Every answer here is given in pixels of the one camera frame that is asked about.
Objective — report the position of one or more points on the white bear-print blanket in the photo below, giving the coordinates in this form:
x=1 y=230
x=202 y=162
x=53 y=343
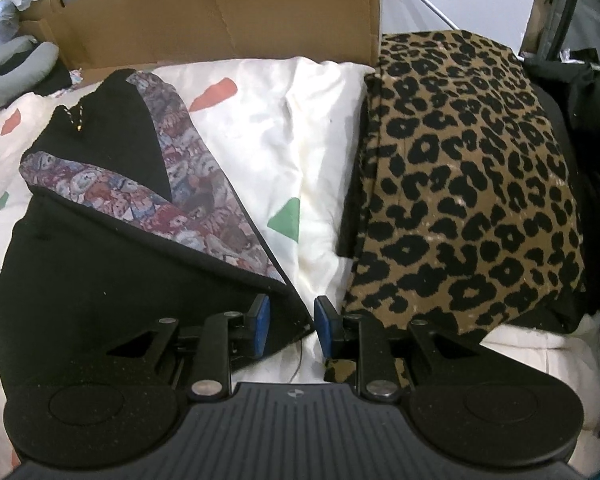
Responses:
x=300 y=125

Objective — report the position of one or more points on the brown cardboard sheet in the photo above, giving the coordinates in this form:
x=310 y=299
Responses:
x=205 y=10

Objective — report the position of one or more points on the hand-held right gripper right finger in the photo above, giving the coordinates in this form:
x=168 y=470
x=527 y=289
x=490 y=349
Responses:
x=325 y=325

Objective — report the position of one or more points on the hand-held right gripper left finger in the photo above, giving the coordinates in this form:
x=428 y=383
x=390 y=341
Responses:
x=261 y=325

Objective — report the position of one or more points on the leopard print garment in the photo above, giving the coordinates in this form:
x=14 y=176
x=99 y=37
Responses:
x=470 y=170

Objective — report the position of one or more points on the black cloth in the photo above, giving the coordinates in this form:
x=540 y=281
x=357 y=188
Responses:
x=55 y=82

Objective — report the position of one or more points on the black garment patterned lining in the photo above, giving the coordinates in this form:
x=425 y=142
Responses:
x=105 y=270

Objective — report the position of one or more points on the grey neck pillow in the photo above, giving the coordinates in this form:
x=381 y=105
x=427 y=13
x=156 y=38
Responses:
x=30 y=67

